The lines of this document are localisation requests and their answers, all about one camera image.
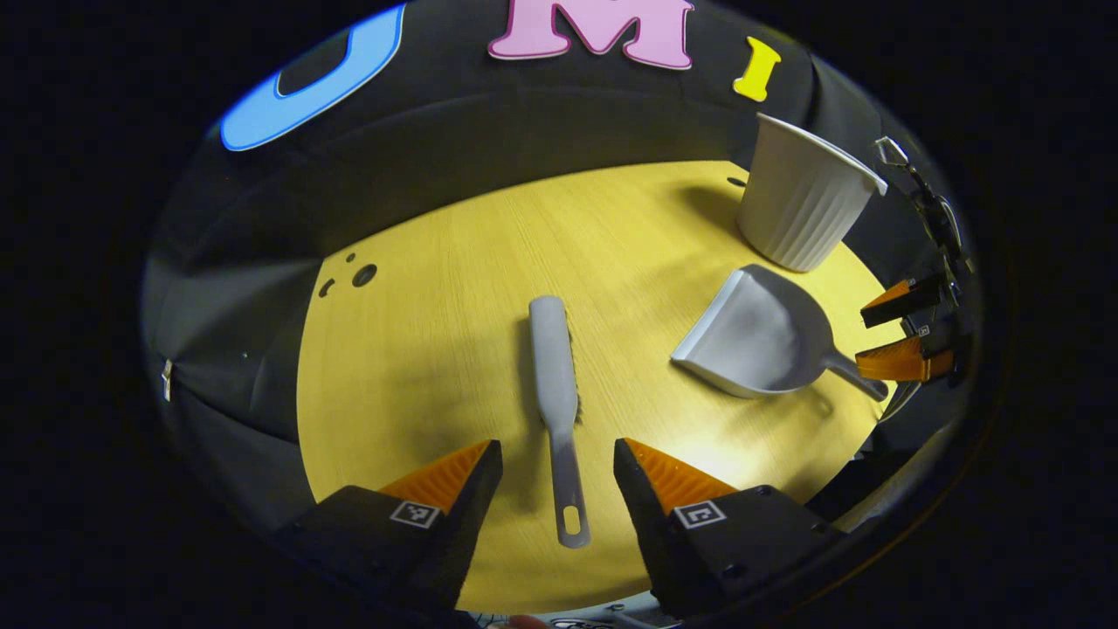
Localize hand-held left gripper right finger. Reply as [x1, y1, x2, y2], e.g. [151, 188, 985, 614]
[612, 437, 845, 620]

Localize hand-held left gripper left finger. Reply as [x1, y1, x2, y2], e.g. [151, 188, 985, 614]
[278, 439, 505, 612]

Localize white ribbed garbage bin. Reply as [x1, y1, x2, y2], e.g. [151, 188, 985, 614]
[735, 111, 889, 274]

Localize grey plastic dustpan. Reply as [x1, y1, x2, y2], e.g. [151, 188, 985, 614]
[670, 264, 891, 404]

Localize small grey broom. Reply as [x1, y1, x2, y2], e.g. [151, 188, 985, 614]
[528, 294, 593, 550]

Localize black backdrop cloth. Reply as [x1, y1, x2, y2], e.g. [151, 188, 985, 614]
[140, 0, 970, 534]

